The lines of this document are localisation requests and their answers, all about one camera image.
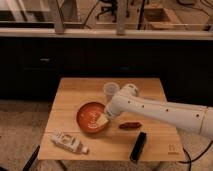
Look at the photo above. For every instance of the black rectangular remote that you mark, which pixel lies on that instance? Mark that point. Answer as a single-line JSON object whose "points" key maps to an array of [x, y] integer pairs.
{"points": [[138, 147]]}

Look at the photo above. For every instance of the wooden crate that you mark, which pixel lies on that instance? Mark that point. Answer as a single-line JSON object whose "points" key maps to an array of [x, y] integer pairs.
{"points": [[161, 19]]}

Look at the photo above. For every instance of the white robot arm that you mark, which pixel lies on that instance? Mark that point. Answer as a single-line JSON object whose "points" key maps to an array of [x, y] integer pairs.
{"points": [[192, 118]]}

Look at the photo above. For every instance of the black table leg bar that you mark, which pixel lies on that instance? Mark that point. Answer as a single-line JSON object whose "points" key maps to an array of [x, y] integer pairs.
{"points": [[31, 159]]}

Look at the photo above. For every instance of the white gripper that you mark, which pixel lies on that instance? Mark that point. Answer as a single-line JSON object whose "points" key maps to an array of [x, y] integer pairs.
{"points": [[112, 110]]}

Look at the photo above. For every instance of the orange ceramic bowl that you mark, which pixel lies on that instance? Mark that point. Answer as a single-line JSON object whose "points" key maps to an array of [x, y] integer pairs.
{"points": [[87, 115]]}

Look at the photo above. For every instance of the white plastic bottle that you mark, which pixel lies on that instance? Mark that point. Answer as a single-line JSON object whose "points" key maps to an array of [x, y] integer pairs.
{"points": [[68, 142]]}

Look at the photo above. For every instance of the wooden table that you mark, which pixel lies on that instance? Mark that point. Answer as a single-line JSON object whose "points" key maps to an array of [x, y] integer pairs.
{"points": [[112, 144]]}

